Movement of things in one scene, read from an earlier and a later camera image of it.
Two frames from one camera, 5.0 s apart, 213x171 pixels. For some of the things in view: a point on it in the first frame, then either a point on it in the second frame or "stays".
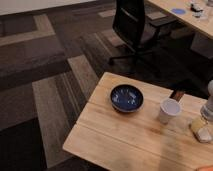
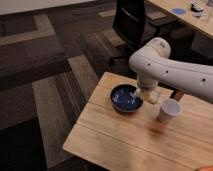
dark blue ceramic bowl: x=127 y=98 stays
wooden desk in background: x=203 y=23 stays
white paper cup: x=169 y=107 stays
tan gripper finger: x=196 y=124 → x=137 y=92
